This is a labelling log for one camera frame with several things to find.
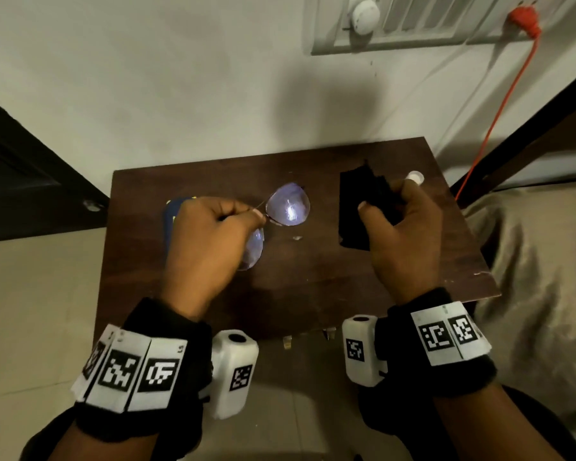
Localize person's left hand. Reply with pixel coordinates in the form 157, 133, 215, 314
161, 197, 268, 323

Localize person's right hand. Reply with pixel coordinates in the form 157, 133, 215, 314
357, 179, 445, 306

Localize black cleaning cloth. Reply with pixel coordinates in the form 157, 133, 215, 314
338, 160, 405, 253

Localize thin metal frame eyeglasses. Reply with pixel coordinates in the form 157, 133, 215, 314
237, 182, 312, 272

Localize person's right forearm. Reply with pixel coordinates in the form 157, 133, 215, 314
431, 383, 576, 461

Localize person's left forearm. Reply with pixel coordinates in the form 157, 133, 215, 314
21, 407, 160, 461

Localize blue eyeglasses case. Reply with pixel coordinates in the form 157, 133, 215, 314
163, 197, 202, 257

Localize black left wristband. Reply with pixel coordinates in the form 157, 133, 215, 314
72, 297, 213, 443

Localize black wristband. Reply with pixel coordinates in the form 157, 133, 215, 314
357, 287, 498, 435
72, 297, 213, 443

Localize white right marker tag strip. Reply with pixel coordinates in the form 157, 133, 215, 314
410, 301, 493, 368

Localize white marker tag strip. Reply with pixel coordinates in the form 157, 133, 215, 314
70, 324, 188, 413
410, 301, 493, 368

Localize beige blanket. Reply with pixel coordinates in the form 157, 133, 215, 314
461, 181, 576, 419

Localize black right wristband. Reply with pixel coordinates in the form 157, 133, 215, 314
357, 287, 498, 435

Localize white left marker tag strip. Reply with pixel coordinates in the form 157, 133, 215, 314
70, 324, 188, 413

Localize white round plug adapter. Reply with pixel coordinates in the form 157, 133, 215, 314
347, 0, 383, 37

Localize orange plug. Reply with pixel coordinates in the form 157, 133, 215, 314
506, 5, 543, 40

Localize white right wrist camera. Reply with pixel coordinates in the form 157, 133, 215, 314
342, 314, 389, 387

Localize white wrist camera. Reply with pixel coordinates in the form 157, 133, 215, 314
342, 314, 389, 387
208, 329, 260, 421

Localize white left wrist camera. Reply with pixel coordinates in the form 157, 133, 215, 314
208, 329, 260, 421

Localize orange cable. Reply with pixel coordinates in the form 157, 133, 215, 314
454, 36, 541, 202

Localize dark wooden bed frame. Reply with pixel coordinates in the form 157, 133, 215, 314
450, 62, 576, 210

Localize white wall switchboard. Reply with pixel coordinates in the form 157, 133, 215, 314
309, 0, 576, 56

